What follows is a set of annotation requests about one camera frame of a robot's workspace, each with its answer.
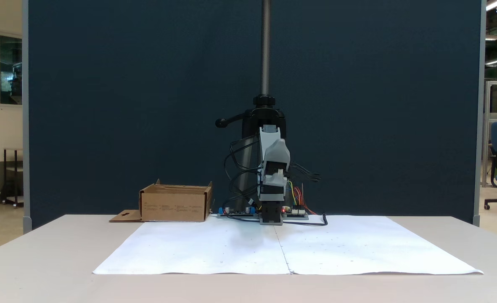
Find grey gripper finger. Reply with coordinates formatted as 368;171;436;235
265;139;291;170

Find circuit board with white connectors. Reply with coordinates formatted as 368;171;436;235
282;206;309;220

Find circuit board with blue capacitors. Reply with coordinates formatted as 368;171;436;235
217;206;259;219

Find white paper sheet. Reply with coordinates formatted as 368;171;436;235
92;215;484;276

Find brown cardboard box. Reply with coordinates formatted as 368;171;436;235
109;179;213;223

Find black stand with metal column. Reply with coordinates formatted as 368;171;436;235
215;0;287;211

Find dark blue partition panel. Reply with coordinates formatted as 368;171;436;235
23;0;486;234

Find black wheeled cart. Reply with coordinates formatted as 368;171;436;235
0;147;24;209

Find coloured jumper wires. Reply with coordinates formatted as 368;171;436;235
287;180;317;215

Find black gripper wire bundle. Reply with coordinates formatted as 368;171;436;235
286;162;321;183

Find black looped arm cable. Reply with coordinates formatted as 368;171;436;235
225;137;262;211

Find framed wall window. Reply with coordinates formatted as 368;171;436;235
0;30;23;109

